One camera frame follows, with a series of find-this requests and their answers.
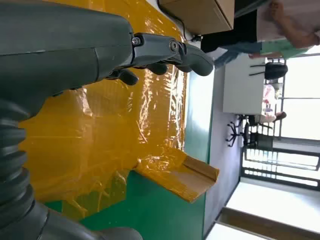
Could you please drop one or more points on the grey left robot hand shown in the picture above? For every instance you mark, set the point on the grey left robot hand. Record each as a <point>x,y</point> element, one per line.
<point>62,49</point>

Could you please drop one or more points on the yellow plastic film sheet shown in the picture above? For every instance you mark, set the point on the yellow plastic film sheet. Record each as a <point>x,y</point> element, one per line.
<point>100,132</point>

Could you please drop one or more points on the brown cardboard box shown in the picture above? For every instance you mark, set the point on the brown cardboard box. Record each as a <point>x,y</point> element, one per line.
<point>200,15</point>

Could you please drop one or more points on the brown cardboard board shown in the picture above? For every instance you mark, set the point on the brown cardboard board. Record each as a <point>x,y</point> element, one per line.
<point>200,180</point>

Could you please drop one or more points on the white cabinet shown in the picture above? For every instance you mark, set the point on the white cabinet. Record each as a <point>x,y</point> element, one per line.
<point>242,86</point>

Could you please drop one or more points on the black star-base office chair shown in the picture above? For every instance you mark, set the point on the black star-base office chair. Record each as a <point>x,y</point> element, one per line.
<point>250,136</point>

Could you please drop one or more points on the seated person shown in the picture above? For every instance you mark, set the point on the seated person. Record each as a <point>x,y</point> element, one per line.
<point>269,114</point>

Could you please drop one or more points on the black metal railing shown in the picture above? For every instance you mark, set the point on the black metal railing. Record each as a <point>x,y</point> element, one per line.
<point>280,165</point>

